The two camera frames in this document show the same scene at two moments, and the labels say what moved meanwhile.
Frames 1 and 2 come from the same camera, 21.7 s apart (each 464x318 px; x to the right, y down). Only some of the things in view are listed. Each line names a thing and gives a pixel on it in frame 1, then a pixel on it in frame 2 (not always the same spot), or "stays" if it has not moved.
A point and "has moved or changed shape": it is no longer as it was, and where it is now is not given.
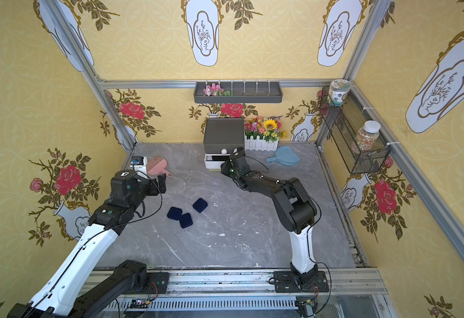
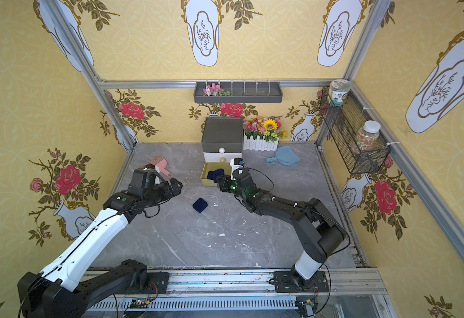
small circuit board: [141, 303] stays
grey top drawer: [221, 148] stays
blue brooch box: [174, 213] → [213, 175]
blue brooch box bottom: [185, 220] → [218, 172]
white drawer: [214, 161] has moved or changed shape
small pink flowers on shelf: [215, 90] stays
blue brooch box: [200, 205] stays
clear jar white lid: [368, 135] stays
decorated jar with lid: [338, 90] stays
